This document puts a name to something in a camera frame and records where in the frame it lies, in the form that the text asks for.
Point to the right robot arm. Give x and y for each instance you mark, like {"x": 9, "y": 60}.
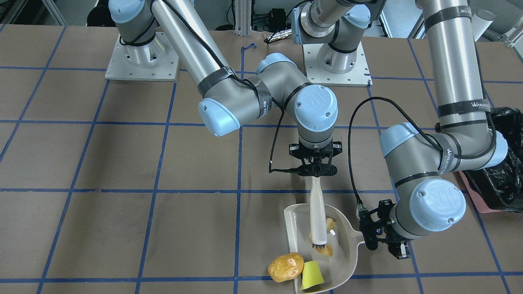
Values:
{"x": 229, "y": 102}

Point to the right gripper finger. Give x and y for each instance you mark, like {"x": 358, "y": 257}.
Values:
{"x": 327, "y": 169}
{"x": 306, "y": 169}

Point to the toy potato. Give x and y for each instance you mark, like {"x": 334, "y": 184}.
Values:
{"x": 286, "y": 267}

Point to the beige plastic dustpan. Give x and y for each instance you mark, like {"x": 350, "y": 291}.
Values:
{"x": 336, "y": 270}

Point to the aluminium frame post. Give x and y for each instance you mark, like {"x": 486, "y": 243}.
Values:
{"x": 243, "y": 17}

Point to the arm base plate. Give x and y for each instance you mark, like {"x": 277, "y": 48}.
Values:
{"x": 327, "y": 67}
{"x": 156, "y": 61}

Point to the silver connector plug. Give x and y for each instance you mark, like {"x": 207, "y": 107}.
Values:
{"x": 277, "y": 36}

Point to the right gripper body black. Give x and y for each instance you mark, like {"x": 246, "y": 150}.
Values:
{"x": 295, "y": 150}

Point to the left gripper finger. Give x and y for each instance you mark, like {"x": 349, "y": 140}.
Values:
{"x": 399, "y": 250}
{"x": 372, "y": 208}

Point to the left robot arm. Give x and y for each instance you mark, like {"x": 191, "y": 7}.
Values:
{"x": 466, "y": 139}

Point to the yellow sponge piece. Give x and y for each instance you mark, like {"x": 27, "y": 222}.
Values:
{"x": 311, "y": 275}

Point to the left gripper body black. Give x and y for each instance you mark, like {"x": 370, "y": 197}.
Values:
{"x": 388, "y": 230}

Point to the white hand brush black bristles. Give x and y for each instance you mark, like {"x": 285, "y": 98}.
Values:
{"x": 317, "y": 215}

